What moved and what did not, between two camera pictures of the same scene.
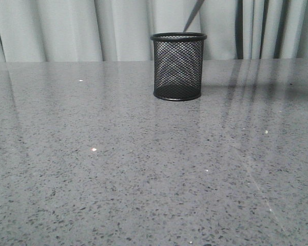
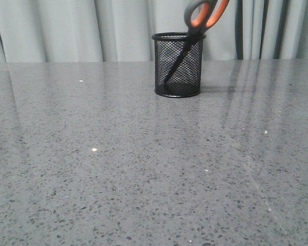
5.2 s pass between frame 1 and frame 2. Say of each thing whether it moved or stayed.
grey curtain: stayed
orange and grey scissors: moved
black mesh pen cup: stayed
